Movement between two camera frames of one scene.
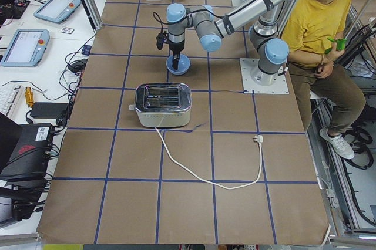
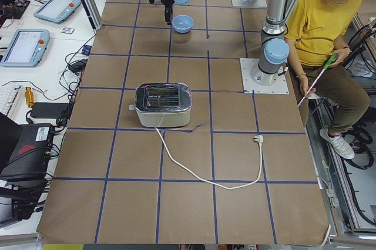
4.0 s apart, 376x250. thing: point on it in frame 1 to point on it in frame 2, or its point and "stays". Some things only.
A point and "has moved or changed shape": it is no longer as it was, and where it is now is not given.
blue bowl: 184,65 has moved or changed shape
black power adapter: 48,110 stays
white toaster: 163,105 stays
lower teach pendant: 26,48 stays
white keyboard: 9,95 stays
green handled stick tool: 340,44 to 331,61
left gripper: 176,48 to 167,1
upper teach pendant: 58,7 stays
